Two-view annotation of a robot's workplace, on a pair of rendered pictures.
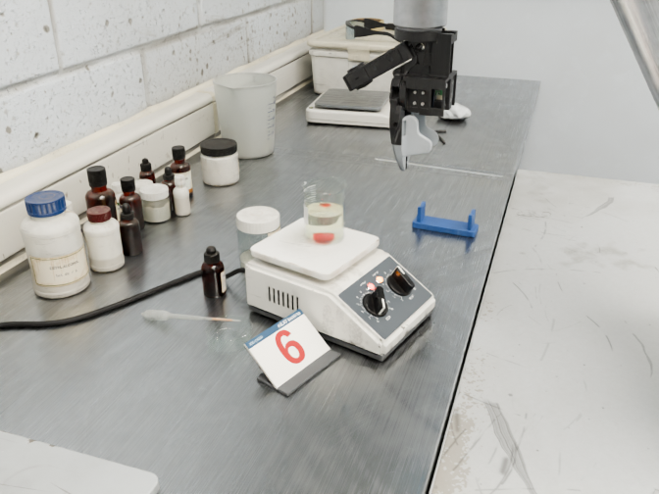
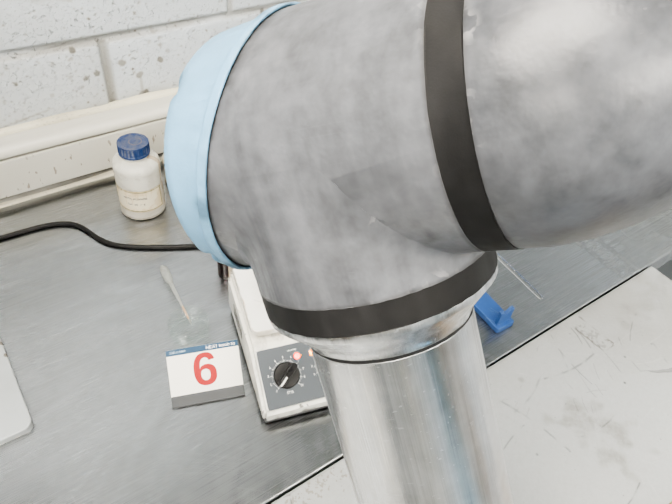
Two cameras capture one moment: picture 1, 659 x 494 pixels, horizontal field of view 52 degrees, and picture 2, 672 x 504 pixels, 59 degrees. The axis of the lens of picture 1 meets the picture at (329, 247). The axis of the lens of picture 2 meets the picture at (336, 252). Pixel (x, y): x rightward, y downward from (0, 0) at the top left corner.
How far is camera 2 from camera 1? 0.49 m
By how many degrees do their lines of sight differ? 31
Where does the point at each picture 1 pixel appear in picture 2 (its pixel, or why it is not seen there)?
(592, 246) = (604, 414)
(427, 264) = not seen: hidden behind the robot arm
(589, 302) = (514, 479)
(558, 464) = not seen: outside the picture
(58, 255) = (130, 190)
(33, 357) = (69, 266)
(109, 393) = (78, 328)
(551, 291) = not seen: hidden behind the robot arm
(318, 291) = (247, 338)
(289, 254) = (253, 290)
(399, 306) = (312, 385)
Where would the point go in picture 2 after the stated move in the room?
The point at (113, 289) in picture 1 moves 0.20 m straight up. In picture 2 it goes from (169, 228) to (154, 122)
